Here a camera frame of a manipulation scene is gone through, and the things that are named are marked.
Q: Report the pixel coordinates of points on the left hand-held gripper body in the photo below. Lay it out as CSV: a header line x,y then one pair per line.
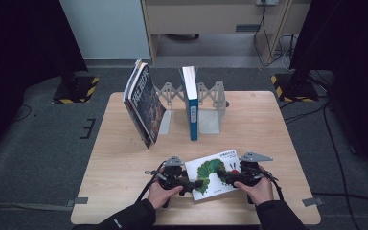
x,y
172,177

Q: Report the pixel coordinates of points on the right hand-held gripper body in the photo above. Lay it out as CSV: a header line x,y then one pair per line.
x,y
249,174

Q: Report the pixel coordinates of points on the white caterpillar picture book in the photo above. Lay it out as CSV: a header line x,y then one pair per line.
x,y
212,179

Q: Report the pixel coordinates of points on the grey metal expandable book rack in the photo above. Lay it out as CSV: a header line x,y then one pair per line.
x,y
209,118

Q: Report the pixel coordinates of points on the thick blue book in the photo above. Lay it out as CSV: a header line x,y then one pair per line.
x,y
191,105

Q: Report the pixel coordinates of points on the dark illustrated cover magazine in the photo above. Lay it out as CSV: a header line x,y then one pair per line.
x,y
147,105

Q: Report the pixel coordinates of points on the portrait cover magazine red banner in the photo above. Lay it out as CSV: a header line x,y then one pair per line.
x,y
130,80

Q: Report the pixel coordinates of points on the person's right hand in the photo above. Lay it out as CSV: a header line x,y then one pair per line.
x,y
258,191

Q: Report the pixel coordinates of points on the person's left hand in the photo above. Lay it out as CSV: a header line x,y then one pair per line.
x,y
163,196

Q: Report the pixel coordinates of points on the grey tape tab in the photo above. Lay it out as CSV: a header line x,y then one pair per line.
x,y
78,201
313,201

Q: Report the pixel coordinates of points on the black stand base hazard stripes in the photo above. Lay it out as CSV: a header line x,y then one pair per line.
x,y
295,91
80,92

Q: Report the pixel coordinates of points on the light wooden cabinet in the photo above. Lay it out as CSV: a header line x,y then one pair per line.
x,y
204,17

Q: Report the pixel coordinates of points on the white cabinet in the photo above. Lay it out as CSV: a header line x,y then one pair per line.
x,y
105,28

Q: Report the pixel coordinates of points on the white power strip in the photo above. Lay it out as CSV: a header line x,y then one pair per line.
x,y
267,2

